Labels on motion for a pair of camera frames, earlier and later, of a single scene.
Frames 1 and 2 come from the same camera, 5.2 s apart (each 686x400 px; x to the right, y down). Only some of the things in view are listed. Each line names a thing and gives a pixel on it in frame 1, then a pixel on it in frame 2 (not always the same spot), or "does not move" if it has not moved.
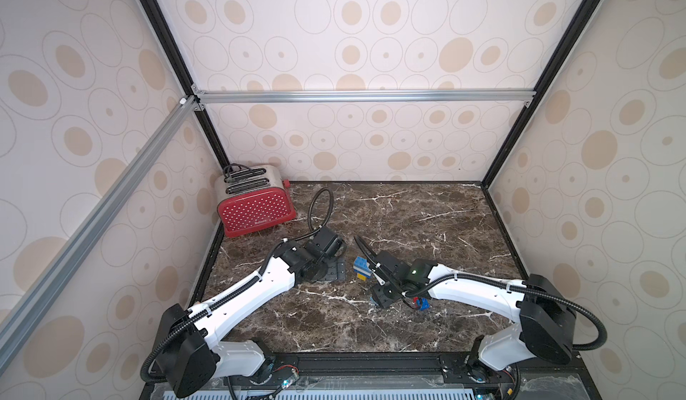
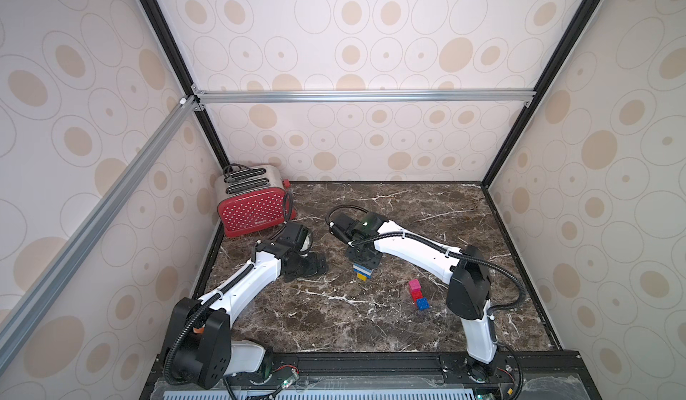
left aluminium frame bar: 23,312 does not move
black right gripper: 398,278 to 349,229
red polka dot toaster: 252,199 does not move
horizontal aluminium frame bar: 255,96 does not move
